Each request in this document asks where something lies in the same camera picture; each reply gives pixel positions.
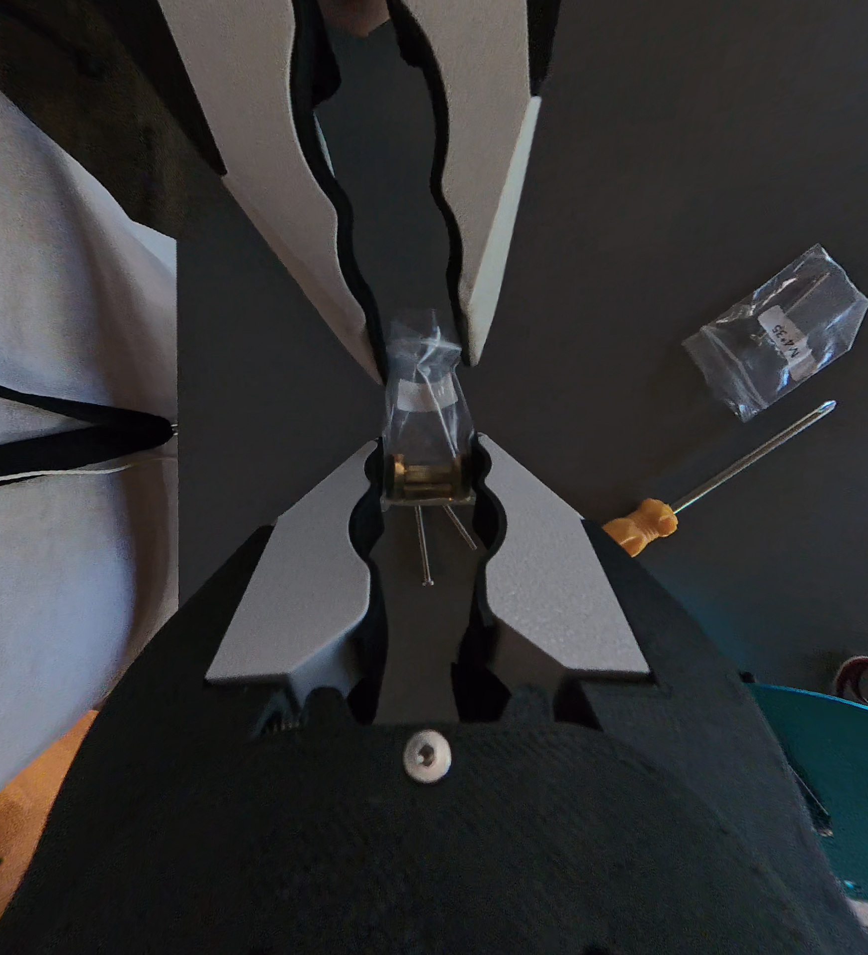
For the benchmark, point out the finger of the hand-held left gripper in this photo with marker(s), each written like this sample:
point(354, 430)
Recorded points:
point(479, 89)
point(270, 149)

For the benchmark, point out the labelled bag of long screws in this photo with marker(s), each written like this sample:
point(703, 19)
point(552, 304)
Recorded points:
point(769, 336)

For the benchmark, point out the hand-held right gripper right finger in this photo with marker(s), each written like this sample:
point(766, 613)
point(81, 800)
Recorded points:
point(561, 597)

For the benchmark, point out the small clear plastic bag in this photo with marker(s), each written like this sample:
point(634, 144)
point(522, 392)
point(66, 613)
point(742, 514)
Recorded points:
point(423, 418)

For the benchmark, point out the teal acrylic plate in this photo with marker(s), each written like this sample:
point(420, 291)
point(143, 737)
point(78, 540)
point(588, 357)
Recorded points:
point(837, 783)

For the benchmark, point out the person's white garment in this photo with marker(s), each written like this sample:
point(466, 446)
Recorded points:
point(46, 298)

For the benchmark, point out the long silver screw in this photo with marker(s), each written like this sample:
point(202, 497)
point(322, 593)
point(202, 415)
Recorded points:
point(423, 544)
point(462, 528)

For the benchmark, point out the brass hex standoff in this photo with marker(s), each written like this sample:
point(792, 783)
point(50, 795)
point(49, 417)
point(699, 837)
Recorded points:
point(428, 471)
point(398, 471)

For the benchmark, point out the dark grey desk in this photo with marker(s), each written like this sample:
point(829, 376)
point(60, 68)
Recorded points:
point(665, 186)

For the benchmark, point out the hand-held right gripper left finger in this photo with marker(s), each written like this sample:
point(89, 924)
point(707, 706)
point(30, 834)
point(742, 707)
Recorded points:
point(292, 604)

